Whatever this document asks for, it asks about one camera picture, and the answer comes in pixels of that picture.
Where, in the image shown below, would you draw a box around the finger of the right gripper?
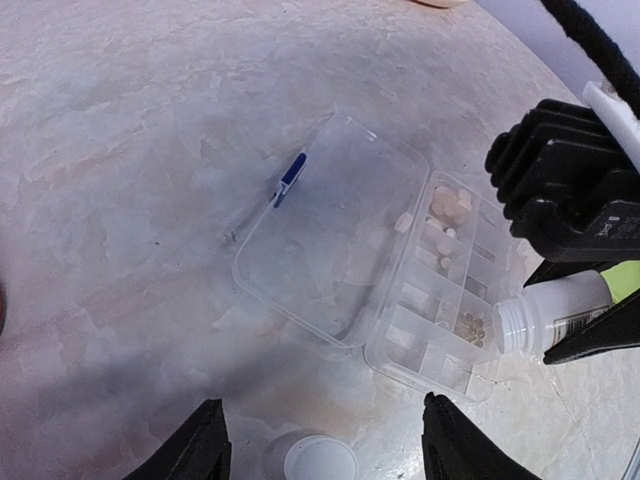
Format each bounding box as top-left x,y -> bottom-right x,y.
523,260 -> 594,288
543,297 -> 639,365

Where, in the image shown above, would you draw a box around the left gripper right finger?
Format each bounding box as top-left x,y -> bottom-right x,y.
421,392 -> 538,479

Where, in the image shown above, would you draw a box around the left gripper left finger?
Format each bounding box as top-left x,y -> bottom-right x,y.
124,399 -> 232,480

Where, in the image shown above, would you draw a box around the small white pill bottle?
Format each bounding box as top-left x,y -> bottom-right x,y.
493,270 -> 613,354

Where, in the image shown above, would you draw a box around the white bottle cap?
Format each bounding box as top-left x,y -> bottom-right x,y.
283,435 -> 359,480

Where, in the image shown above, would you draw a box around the clear plastic pill organizer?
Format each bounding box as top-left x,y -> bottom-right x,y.
233,113 -> 517,404

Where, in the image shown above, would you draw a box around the small brown round pills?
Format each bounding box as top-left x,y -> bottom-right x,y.
453,310 -> 486,349

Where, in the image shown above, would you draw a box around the pile of beige pills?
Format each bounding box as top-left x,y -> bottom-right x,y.
426,185 -> 473,238

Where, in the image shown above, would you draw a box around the green plate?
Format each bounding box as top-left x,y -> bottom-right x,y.
601,260 -> 640,304

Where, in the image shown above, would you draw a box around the beige pill in lid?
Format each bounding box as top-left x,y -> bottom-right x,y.
394,212 -> 413,234

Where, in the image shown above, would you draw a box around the round wooden plate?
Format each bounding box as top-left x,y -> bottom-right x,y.
412,0 -> 468,9

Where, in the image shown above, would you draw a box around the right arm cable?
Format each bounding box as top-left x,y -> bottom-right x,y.
537,0 -> 640,126

